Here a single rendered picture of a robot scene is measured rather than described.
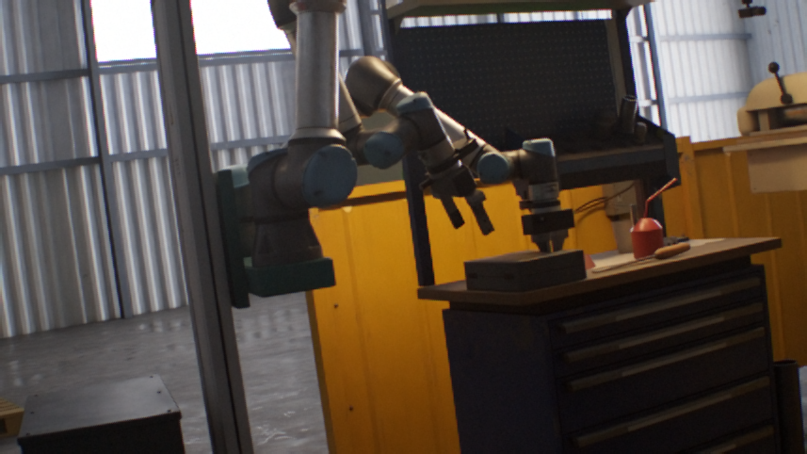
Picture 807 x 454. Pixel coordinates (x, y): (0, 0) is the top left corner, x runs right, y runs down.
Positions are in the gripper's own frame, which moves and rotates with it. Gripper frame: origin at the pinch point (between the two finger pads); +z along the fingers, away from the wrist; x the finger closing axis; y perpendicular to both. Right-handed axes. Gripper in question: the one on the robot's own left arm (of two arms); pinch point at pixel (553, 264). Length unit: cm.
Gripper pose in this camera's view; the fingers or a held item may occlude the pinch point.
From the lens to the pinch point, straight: 273.0
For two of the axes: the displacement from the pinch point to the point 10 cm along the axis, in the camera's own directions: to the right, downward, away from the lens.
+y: 4.8, -0.3, -8.8
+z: 1.3, 9.9, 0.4
